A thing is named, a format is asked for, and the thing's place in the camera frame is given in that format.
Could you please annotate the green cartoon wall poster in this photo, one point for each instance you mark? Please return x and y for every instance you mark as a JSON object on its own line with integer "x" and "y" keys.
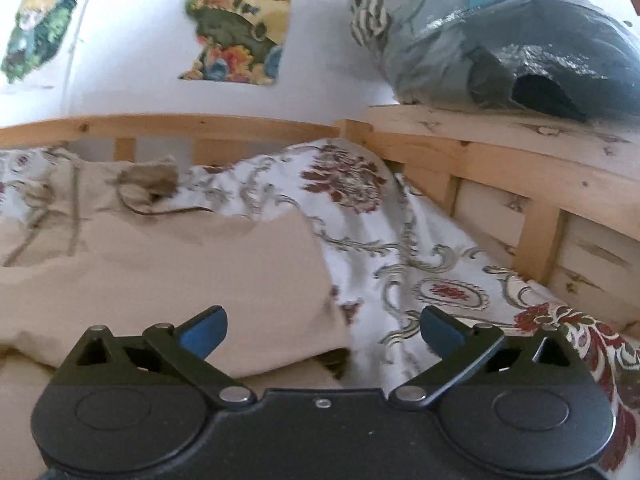
{"x": 32, "y": 30}

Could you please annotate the wooden bed frame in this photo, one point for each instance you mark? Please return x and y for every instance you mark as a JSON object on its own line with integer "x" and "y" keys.
{"x": 500, "y": 157}

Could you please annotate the clear bag of folded textiles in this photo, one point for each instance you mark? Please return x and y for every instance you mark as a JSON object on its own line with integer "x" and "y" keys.
{"x": 500, "y": 35}

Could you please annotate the beige garment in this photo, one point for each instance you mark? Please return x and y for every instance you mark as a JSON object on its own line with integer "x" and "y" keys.
{"x": 165, "y": 270}

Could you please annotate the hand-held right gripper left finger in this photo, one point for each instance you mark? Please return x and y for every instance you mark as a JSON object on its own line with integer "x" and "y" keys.
{"x": 202, "y": 332}

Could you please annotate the floral printed bed cover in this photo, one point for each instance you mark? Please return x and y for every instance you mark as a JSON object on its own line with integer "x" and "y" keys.
{"x": 400, "y": 240}

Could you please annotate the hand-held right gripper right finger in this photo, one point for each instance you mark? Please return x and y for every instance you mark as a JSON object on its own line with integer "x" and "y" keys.
{"x": 442, "y": 332}

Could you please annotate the yellow cartoon wall poster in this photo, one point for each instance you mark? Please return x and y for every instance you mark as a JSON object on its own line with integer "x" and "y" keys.
{"x": 235, "y": 25}

